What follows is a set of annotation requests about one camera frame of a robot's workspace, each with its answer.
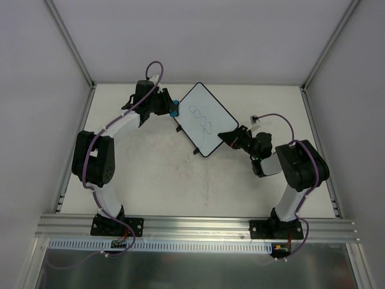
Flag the blue whiteboard eraser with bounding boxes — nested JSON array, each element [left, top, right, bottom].
[[170, 100, 180, 117]]

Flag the small black-framed whiteboard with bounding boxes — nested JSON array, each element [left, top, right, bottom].
[[174, 82, 239, 158]]

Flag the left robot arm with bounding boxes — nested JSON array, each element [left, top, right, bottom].
[[72, 75, 179, 235]]

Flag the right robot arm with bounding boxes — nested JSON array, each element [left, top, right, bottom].
[[218, 126, 330, 240]]

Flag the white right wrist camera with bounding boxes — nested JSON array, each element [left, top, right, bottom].
[[248, 115, 260, 131]]

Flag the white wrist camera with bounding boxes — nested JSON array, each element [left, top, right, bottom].
[[149, 74, 161, 84], [248, 115, 260, 131]]

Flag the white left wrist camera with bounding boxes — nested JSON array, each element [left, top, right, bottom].
[[149, 74, 161, 84]]

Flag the whiteboard wire stand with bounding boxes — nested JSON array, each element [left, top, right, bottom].
[[176, 125, 200, 155]]

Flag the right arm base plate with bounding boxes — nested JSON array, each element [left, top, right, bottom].
[[249, 219, 304, 240]]

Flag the right aluminium frame post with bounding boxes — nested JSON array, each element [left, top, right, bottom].
[[301, 0, 361, 92]]

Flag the aluminium frame post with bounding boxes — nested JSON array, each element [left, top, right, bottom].
[[301, 0, 361, 92], [43, 0, 94, 89]]

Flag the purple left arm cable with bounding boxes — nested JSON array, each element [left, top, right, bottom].
[[45, 61, 165, 270]]

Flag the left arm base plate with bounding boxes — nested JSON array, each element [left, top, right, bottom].
[[90, 214, 144, 237]]

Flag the left aluminium frame post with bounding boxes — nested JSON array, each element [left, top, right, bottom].
[[43, 0, 94, 89]]

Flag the aluminium mounting rail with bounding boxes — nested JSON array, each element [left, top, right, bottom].
[[34, 214, 361, 243]]

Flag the white slotted cable duct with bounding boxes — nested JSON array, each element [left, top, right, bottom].
[[48, 238, 273, 254]]

